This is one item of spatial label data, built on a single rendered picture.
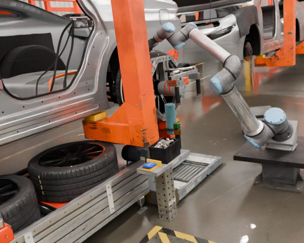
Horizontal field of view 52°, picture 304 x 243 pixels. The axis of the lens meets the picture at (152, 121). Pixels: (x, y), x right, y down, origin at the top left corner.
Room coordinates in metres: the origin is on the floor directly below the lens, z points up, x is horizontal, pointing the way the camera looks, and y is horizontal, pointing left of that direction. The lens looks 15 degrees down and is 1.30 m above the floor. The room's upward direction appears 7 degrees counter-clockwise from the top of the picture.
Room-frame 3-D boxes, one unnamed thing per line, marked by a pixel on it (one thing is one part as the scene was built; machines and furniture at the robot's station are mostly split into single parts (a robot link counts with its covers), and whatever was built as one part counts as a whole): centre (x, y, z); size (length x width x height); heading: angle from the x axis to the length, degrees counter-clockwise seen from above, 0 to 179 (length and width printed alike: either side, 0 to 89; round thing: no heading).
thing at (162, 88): (2.67, -0.20, 0.85); 0.21 x 0.14 x 0.14; 52
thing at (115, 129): (2.48, 0.33, 0.69); 0.52 x 0.17 x 0.35; 52
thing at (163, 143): (2.09, -0.07, 0.51); 0.20 x 0.14 x 0.13; 145
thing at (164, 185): (2.05, -0.04, 0.21); 0.10 x 0.10 x 0.42; 52
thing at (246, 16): (5.39, -1.70, 1.36); 0.71 x 0.30 x 0.51; 142
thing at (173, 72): (2.56, -0.18, 1.03); 0.19 x 0.18 x 0.11; 52
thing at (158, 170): (2.08, -0.06, 0.44); 0.43 x 0.17 x 0.03; 142
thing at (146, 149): (2.60, 0.16, 0.26); 0.42 x 0.18 x 0.35; 52
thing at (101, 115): (2.58, 0.47, 0.71); 0.14 x 0.14 x 0.05; 52
